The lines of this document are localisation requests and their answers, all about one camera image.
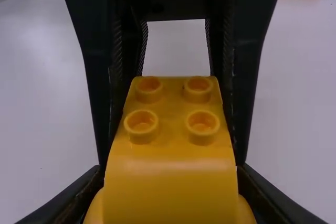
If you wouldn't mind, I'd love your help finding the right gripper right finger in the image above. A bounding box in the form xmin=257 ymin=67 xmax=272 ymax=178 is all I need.
xmin=237 ymin=164 xmax=323 ymax=224

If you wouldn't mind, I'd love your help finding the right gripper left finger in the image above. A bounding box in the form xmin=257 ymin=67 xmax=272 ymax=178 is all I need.
xmin=15 ymin=164 xmax=106 ymax=224

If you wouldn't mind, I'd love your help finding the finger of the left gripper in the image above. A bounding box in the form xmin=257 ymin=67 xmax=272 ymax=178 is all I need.
xmin=204 ymin=0 xmax=286 ymax=167

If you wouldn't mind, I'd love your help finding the yellow toy car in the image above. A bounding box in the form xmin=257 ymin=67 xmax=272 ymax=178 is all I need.
xmin=83 ymin=74 xmax=257 ymax=224

